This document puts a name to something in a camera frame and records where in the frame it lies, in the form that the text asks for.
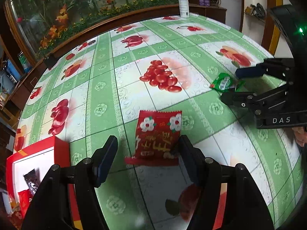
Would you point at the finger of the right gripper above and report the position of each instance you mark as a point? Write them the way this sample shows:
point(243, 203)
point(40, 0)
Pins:
point(239, 99)
point(254, 70)

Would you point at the green fruit pattern tablecloth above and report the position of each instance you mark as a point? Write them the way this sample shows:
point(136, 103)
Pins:
point(145, 84)

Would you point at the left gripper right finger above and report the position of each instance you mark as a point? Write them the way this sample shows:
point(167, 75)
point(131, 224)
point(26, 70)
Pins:
point(245, 207)

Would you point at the red flower snack packet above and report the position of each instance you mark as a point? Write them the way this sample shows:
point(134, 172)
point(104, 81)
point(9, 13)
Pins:
point(155, 135)

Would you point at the dark purple snack packet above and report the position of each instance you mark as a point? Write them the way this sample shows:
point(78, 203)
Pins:
point(32, 181)

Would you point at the floral glass cabinet panel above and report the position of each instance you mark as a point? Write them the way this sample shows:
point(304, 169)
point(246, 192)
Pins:
point(45, 24)

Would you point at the white spray bottle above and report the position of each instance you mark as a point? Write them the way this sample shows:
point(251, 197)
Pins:
point(184, 8)

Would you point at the operator hand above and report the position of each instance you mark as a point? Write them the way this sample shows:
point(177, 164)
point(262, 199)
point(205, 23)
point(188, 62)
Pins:
point(300, 136)

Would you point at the red white gift box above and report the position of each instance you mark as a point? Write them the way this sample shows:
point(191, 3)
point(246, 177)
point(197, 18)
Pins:
point(39, 156)

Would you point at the green snack packet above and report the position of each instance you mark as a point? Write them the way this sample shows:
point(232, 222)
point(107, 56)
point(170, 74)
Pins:
point(225, 83)

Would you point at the small black table device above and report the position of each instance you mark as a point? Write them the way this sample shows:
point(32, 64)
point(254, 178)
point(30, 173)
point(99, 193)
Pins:
point(50, 61)

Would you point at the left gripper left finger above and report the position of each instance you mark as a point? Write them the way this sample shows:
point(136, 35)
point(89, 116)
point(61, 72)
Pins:
point(50, 207)

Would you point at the dark red snack packet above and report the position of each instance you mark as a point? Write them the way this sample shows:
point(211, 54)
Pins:
point(25, 198)

